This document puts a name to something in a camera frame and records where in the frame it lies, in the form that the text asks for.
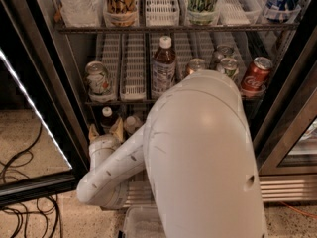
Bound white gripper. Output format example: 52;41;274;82
88;117;124;170

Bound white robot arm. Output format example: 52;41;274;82
77;70;268;238

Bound glass fridge door left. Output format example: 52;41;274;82
0;0;91;207

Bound glass fridge door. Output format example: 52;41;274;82
0;0;91;207
257;60;317;177

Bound tall tea bottle middle shelf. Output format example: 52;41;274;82
151;36;176;99

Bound gold can middle shelf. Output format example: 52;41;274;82
184;58;206;76

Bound clear water bottle top shelf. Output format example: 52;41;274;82
60;0;101;28

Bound glass fridge door right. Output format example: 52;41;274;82
257;60;317;177

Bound white green can left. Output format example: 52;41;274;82
85;61;115;103

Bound white green can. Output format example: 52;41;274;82
216;58;239;80
85;61;115;103

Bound clear plastic bin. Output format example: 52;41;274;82
123;205;166;238

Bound gold lacroix can top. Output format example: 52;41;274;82
104;0;137;27

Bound white green can middle front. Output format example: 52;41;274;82
216;58;239;80

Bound silver can middle rear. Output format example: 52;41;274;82
210;45;234;68

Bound red coca-cola can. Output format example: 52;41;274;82
240;57;272;97

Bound green lacroix can top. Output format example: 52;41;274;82
187;0;218;25

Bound blue white can top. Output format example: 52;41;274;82
263;0;299;23

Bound black floor cables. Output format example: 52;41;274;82
0;122;63;238

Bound orange cable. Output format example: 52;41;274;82
280;201;317;220

